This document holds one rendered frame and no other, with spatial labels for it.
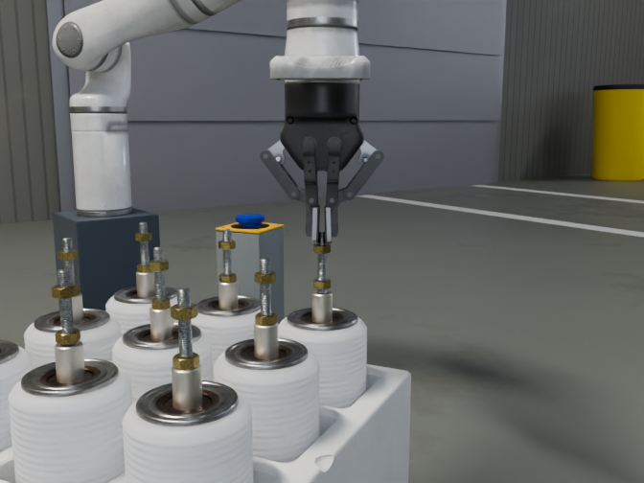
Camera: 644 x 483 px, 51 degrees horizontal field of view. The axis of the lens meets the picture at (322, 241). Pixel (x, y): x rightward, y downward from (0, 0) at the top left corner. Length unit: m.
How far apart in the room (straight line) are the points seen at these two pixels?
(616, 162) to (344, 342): 4.91
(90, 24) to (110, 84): 0.11
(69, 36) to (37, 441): 0.74
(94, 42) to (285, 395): 0.73
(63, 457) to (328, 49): 0.42
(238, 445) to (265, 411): 0.09
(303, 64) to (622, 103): 4.93
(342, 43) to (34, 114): 2.74
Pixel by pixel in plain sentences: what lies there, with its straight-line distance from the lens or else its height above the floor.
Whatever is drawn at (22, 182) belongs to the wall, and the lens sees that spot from 3.31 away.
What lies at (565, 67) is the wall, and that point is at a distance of 5.82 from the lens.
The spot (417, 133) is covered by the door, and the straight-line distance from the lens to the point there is 4.47.
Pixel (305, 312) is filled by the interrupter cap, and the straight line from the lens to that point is 0.73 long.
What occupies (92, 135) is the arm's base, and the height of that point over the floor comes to 0.43.
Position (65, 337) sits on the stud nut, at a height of 0.29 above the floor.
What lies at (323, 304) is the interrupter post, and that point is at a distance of 0.70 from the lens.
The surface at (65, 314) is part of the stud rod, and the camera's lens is 0.58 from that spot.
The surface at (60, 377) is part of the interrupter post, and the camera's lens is 0.59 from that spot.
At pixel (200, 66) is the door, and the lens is 3.56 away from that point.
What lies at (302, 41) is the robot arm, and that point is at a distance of 0.66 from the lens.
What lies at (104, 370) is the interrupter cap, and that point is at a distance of 0.60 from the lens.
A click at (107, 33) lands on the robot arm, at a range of 1.13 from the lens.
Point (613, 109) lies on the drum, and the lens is 5.49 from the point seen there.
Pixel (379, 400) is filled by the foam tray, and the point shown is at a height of 0.18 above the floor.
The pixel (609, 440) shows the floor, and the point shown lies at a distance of 1.10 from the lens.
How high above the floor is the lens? 0.46
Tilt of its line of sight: 10 degrees down
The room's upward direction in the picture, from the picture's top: straight up
